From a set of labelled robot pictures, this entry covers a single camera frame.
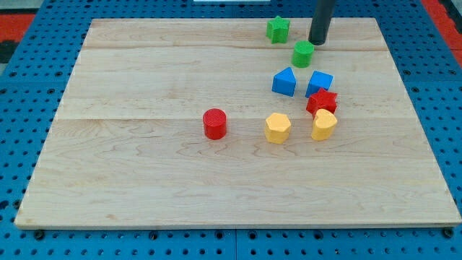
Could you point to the green cylinder block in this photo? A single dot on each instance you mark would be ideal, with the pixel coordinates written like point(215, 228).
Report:
point(302, 54)

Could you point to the blue triangle block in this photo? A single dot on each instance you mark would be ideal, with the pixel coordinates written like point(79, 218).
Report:
point(284, 82)

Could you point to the red cylinder block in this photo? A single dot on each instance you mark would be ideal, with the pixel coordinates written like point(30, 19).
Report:
point(215, 123)

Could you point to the yellow hexagon block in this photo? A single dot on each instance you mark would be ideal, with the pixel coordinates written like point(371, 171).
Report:
point(277, 128)

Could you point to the light wooden board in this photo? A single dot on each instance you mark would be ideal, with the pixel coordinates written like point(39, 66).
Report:
point(127, 149)

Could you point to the yellow heart block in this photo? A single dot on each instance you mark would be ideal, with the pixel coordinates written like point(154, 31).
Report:
point(324, 125)

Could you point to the red star block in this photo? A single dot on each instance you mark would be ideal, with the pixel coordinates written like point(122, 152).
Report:
point(323, 99)

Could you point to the blue cube block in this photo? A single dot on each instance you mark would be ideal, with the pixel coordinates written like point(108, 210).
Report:
point(318, 80)

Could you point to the green star block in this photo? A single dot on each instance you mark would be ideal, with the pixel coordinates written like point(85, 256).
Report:
point(277, 30)

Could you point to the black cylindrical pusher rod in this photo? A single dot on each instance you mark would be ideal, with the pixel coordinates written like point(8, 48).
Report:
point(324, 11)

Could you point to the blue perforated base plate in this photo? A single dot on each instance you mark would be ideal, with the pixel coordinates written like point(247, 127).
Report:
point(36, 75)

